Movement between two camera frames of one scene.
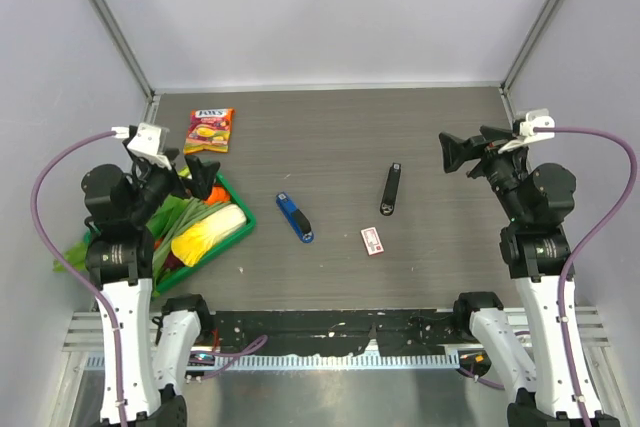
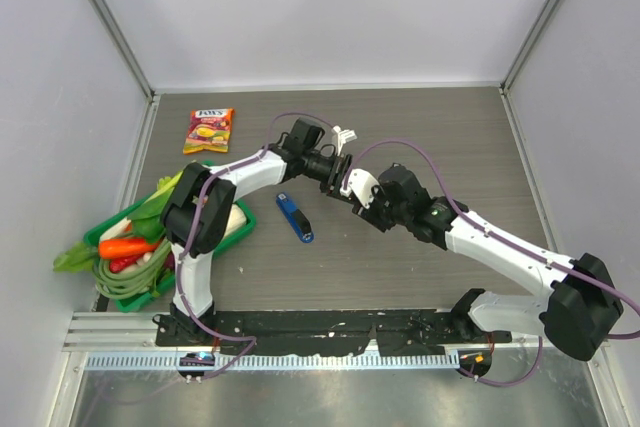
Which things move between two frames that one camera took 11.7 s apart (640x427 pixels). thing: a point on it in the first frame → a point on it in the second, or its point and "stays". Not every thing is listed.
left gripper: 200,183 → 341,164
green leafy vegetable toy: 76,257 stays
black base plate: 306,331 stays
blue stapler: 296,216 stays
